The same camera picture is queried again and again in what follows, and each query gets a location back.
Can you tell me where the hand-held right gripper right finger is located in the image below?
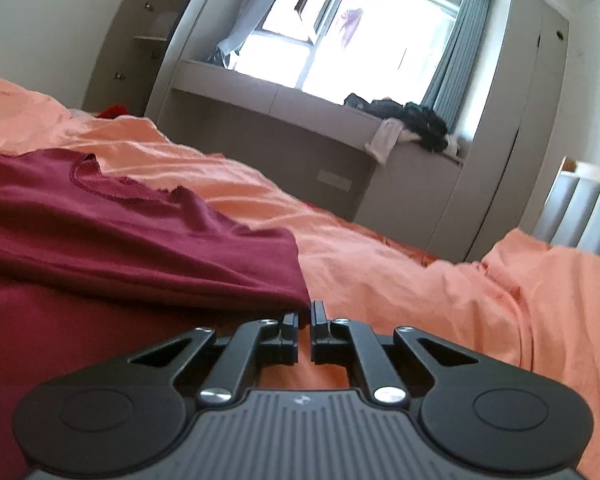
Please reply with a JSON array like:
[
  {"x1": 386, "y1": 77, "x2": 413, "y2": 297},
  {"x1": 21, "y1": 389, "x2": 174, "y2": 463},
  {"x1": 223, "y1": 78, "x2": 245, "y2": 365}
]
[{"x1": 310, "y1": 300, "x2": 482, "y2": 407}]

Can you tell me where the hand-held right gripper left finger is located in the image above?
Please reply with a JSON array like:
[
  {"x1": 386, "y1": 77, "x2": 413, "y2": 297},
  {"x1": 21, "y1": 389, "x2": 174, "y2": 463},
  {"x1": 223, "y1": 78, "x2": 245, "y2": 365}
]
[{"x1": 127, "y1": 311, "x2": 301, "y2": 407}]

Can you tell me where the maroon shirt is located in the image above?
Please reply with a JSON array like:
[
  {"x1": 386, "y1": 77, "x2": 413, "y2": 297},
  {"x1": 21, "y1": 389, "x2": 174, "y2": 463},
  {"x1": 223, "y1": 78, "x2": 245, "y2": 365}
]
[{"x1": 0, "y1": 132, "x2": 313, "y2": 480}]

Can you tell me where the pile of dark clothes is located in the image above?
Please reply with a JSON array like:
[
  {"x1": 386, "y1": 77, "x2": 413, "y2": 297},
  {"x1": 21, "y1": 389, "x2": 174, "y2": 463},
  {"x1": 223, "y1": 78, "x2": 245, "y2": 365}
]
[{"x1": 344, "y1": 92, "x2": 451, "y2": 153}]

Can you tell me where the orange blanket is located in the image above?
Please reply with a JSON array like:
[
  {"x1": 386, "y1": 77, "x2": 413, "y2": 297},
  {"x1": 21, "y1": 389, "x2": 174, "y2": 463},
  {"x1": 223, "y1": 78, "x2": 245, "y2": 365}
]
[{"x1": 0, "y1": 71, "x2": 600, "y2": 480}]

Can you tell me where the white cloth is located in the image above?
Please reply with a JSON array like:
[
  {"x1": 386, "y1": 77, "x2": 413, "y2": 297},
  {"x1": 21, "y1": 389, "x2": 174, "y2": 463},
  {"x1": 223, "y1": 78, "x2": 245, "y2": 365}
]
[{"x1": 365, "y1": 117, "x2": 461, "y2": 165}]

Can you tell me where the grey window bench cabinet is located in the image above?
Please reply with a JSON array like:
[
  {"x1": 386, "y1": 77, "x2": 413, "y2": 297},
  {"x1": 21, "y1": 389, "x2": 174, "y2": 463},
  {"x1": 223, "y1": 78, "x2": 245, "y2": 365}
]
[{"x1": 170, "y1": 59, "x2": 473, "y2": 261}]

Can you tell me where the grey padded headboard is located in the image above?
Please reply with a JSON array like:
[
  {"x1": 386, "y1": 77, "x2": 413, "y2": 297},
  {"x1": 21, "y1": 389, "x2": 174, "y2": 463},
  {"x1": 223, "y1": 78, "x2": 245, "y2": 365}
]
[{"x1": 530, "y1": 156, "x2": 600, "y2": 261}]

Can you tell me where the grey wardrobe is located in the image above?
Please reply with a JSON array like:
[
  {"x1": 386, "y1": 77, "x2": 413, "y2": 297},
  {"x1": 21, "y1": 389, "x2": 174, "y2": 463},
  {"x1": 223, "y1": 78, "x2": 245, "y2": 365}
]
[{"x1": 425, "y1": 0, "x2": 571, "y2": 263}]

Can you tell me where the window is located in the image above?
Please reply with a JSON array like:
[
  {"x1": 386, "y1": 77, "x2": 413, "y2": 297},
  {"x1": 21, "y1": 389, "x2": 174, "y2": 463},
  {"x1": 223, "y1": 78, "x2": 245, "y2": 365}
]
[{"x1": 227, "y1": 0, "x2": 513, "y2": 111}]

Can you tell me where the purple hanging garment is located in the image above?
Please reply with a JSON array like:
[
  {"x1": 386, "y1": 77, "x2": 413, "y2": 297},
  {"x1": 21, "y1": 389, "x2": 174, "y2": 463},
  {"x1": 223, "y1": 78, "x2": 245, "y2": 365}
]
[{"x1": 337, "y1": 7, "x2": 363, "y2": 51}]

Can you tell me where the grey-blue curtain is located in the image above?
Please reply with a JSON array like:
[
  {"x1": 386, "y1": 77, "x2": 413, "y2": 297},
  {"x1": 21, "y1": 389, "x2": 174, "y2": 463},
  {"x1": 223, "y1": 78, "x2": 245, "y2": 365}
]
[
  {"x1": 207, "y1": 0, "x2": 351, "y2": 68},
  {"x1": 422, "y1": 0, "x2": 493, "y2": 126}
]

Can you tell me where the grey shelf unit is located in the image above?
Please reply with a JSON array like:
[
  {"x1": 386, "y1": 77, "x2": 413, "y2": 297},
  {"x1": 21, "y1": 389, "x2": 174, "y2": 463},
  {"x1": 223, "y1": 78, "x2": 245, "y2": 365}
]
[{"x1": 82, "y1": 0, "x2": 231, "y2": 116}]

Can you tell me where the white wall socket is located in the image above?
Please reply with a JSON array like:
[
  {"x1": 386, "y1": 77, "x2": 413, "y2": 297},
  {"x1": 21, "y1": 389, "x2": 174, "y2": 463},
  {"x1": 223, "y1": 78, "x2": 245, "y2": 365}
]
[{"x1": 317, "y1": 170, "x2": 353, "y2": 192}]

